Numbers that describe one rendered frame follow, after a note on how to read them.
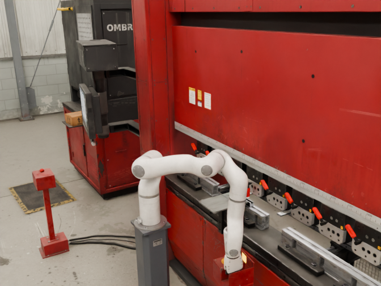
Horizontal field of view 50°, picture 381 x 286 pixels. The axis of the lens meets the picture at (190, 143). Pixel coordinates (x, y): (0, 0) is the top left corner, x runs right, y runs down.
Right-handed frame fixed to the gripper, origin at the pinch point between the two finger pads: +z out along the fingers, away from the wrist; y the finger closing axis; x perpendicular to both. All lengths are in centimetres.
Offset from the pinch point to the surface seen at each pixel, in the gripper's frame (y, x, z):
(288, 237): -33.0, 5.1, -17.8
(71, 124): 49, -272, -31
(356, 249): -38, 50, -35
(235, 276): 1.7, 4.7, -4.4
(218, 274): 6.4, -7.6, 0.8
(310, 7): -41, 13, -141
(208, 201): -8, -45, -25
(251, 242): -18.1, -10.7, -10.7
